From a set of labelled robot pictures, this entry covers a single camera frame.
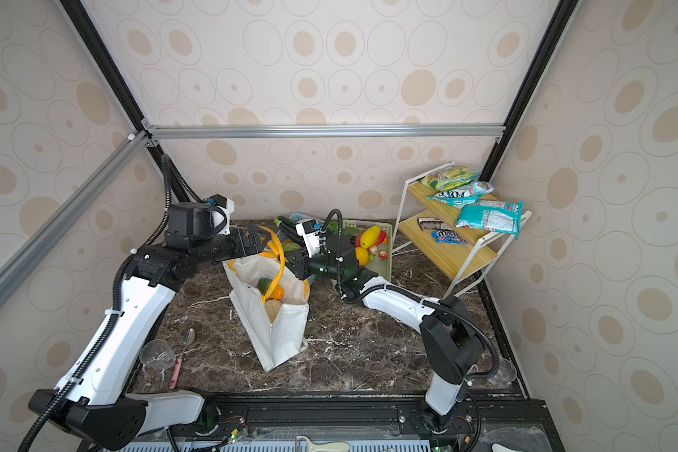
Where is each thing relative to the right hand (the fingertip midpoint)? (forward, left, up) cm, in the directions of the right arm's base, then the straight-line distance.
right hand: (280, 258), depth 75 cm
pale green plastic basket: (+18, -31, -26) cm, 44 cm away
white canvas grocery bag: (-14, +3, -22) cm, 26 cm away
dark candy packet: (+22, -47, -11) cm, 53 cm away
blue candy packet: (+16, -51, -10) cm, 54 cm away
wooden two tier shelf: (+10, -47, +4) cm, 48 cm away
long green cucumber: (+31, +8, -16) cm, 35 cm away
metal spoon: (-11, +32, -25) cm, 42 cm away
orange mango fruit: (+4, +10, -18) cm, 21 cm away
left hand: (0, +3, +9) cm, 9 cm away
